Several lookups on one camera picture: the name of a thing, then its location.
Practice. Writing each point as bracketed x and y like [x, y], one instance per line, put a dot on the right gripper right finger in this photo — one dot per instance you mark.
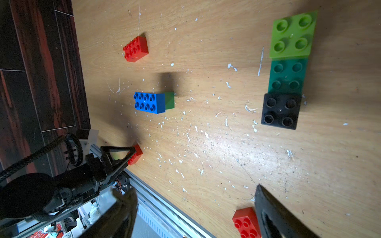
[275, 220]

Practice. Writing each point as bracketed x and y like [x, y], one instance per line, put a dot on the black small lego brick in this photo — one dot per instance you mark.
[281, 110]

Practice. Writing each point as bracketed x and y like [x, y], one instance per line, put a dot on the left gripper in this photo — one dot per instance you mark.
[84, 181]

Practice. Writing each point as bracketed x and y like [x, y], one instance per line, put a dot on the blue lego brick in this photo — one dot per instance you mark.
[150, 102]

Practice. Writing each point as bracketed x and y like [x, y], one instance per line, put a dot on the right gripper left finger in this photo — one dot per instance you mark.
[119, 220]

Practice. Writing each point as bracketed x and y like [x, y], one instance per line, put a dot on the red small lego brick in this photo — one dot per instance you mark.
[246, 222]

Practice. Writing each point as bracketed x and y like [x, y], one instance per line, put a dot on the green small lego brick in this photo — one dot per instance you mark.
[169, 100]

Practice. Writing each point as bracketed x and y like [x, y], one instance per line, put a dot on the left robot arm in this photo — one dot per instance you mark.
[41, 197]

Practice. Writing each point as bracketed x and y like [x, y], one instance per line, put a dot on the dark green lego brick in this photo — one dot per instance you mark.
[287, 76]

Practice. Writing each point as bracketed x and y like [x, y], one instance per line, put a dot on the lime green lego brick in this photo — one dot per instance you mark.
[292, 37]

